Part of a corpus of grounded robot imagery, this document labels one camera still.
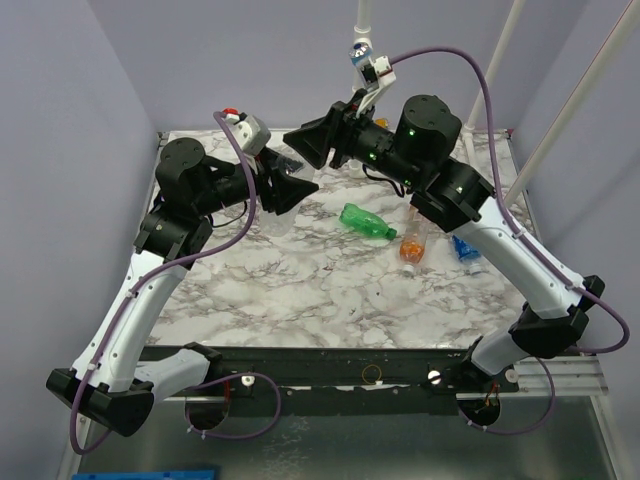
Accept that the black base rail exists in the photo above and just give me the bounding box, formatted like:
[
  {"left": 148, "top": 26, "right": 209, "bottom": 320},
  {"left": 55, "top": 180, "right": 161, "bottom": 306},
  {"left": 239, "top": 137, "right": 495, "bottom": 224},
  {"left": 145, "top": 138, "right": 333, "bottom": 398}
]
[{"left": 130, "top": 344, "right": 521, "bottom": 417}]

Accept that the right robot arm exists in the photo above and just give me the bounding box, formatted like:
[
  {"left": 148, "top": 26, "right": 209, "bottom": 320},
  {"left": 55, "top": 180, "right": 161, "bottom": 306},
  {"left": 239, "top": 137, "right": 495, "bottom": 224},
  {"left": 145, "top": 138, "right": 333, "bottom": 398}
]
[{"left": 284, "top": 93, "right": 605, "bottom": 392}]

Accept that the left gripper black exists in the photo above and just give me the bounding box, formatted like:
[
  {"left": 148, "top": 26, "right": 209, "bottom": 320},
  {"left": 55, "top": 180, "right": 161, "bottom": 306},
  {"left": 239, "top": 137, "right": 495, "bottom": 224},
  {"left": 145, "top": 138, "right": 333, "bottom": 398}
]
[{"left": 195, "top": 144, "right": 319, "bottom": 216}]

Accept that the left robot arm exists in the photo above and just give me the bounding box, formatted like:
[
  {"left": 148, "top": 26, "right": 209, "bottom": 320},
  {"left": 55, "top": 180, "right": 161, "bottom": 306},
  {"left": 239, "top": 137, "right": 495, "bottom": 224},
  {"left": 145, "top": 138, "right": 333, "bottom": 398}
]
[{"left": 46, "top": 138, "right": 250, "bottom": 437}]

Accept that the white pipe stand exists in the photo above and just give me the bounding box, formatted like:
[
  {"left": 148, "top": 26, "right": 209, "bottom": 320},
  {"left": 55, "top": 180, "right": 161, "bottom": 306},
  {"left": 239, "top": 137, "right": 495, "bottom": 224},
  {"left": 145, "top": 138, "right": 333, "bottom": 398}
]
[{"left": 349, "top": 0, "right": 375, "bottom": 96}]

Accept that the aluminium extrusion rail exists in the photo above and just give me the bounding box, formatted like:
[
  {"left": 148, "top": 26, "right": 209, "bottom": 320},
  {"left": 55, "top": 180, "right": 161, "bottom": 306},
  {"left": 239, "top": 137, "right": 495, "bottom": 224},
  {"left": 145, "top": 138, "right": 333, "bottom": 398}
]
[{"left": 514, "top": 356, "right": 609, "bottom": 397}]

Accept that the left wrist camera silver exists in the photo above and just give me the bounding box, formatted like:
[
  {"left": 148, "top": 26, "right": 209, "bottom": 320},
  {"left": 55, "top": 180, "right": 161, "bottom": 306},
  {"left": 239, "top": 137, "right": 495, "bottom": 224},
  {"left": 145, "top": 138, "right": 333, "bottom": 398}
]
[{"left": 231, "top": 115, "right": 271, "bottom": 156}]

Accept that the blue faucet tap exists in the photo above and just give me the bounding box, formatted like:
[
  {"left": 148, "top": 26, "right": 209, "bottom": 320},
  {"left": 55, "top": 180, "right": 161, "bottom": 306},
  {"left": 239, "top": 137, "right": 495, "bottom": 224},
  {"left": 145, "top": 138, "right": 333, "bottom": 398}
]
[{"left": 349, "top": 41, "right": 372, "bottom": 68}]

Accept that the clear plastic bottle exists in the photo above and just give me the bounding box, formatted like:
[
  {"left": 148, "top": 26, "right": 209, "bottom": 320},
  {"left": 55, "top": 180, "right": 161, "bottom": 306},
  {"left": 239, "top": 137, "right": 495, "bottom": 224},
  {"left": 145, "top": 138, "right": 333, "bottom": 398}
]
[{"left": 259, "top": 154, "right": 315, "bottom": 237}]

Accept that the white diagonal pole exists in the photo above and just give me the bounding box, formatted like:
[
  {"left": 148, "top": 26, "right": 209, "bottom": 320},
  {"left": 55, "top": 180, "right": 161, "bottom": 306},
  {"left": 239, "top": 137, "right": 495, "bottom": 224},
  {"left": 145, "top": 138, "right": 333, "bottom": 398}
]
[{"left": 505, "top": 0, "right": 639, "bottom": 207}]

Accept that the blue tray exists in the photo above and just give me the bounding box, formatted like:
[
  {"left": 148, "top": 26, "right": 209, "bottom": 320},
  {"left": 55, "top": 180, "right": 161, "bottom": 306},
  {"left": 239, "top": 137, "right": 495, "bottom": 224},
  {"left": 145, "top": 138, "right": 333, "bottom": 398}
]
[{"left": 71, "top": 469, "right": 219, "bottom": 480}]

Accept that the orange plastic bottle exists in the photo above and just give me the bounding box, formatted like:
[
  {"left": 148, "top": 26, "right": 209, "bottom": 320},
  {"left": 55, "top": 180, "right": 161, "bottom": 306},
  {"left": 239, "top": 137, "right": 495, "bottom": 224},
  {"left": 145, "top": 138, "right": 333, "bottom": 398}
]
[{"left": 399, "top": 205, "right": 429, "bottom": 276}]

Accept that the white rear pole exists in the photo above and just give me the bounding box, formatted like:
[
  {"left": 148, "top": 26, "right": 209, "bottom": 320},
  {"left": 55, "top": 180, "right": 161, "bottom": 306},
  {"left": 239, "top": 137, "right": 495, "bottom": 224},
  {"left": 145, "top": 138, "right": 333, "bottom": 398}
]
[{"left": 465, "top": 0, "right": 526, "bottom": 132}]

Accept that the green plastic bottle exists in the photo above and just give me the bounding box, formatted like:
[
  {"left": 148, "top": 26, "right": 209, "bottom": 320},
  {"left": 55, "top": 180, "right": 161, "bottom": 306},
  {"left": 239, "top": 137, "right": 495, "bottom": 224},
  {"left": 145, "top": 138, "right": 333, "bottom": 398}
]
[{"left": 339, "top": 203, "right": 397, "bottom": 240}]

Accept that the blue label plastic bottle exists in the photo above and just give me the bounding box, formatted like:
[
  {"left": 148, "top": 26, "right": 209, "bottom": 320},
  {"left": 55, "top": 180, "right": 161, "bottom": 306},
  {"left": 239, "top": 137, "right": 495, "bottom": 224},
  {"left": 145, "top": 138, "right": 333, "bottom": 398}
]
[{"left": 452, "top": 235, "right": 484, "bottom": 276}]

